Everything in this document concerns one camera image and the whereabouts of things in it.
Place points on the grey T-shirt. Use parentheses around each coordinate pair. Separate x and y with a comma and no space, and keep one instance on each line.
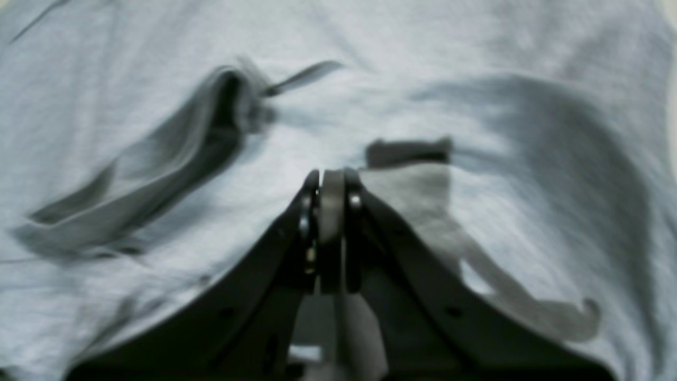
(146,145)

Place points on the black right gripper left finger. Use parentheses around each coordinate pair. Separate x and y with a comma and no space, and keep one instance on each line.
(240,328)

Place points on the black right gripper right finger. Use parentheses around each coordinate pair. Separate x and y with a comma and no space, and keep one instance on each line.
(431,325)

